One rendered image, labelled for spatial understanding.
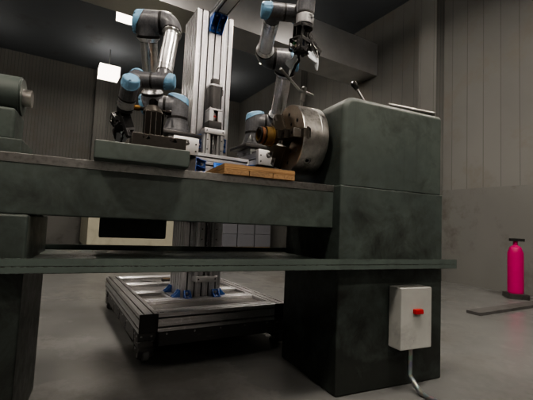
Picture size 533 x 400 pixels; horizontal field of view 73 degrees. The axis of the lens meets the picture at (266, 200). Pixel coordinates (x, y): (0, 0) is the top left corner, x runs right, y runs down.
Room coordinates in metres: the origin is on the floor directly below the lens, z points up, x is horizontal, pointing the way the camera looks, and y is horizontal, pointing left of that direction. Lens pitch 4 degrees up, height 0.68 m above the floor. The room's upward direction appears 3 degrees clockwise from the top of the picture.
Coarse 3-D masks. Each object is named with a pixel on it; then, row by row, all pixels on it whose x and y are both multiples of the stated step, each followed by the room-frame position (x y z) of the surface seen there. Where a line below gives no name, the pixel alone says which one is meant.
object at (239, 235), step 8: (224, 224) 8.12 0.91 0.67; (232, 224) 8.22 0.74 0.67; (240, 224) 8.33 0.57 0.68; (224, 232) 8.13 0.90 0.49; (232, 232) 8.22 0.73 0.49; (240, 232) 8.34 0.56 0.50; (248, 232) 8.44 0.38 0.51; (256, 232) 8.54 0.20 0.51; (264, 232) 8.66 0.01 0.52; (224, 240) 8.13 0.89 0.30; (232, 240) 8.23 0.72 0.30; (240, 240) 8.33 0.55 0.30; (248, 240) 8.44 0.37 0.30; (256, 240) 8.55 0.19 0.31; (264, 240) 8.66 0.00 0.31
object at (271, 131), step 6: (264, 126) 1.60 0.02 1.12; (270, 126) 1.61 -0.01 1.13; (258, 132) 1.61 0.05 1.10; (264, 132) 1.56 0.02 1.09; (270, 132) 1.57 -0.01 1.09; (258, 138) 1.62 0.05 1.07; (264, 138) 1.57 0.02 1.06; (270, 138) 1.57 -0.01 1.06; (264, 144) 1.60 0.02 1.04; (270, 144) 1.60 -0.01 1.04
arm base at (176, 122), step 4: (168, 116) 1.97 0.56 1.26; (172, 116) 1.96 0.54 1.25; (176, 116) 1.96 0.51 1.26; (180, 116) 1.97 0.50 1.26; (168, 120) 1.97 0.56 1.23; (172, 120) 1.96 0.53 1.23; (176, 120) 1.96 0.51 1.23; (180, 120) 1.96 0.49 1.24; (184, 120) 1.98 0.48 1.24; (168, 124) 1.95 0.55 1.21; (172, 124) 1.95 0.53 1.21; (176, 124) 1.95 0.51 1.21; (180, 124) 1.96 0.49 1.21; (184, 124) 1.98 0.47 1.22; (164, 128) 1.96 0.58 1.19; (168, 128) 1.94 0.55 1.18; (172, 128) 1.94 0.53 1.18; (176, 128) 1.94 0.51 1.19; (180, 128) 1.95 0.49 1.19; (184, 128) 1.97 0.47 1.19; (188, 128) 2.01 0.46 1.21; (188, 132) 1.99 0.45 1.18
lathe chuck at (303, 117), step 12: (288, 108) 1.65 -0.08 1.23; (300, 108) 1.55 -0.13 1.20; (312, 108) 1.61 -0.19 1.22; (288, 120) 1.64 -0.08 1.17; (300, 120) 1.54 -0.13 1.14; (312, 120) 1.53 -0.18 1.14; (312, 132) 1.52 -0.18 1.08; (288, 144) 1.70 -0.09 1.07; (300, 144) 1.53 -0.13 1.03; (312, 144) 1.53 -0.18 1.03; (288, 156) 1.63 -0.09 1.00; (300, 156) 1.54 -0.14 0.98; (312, 156) 1.56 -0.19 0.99; (288, 168) 1.63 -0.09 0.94; (300, 168) 1.60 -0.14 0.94
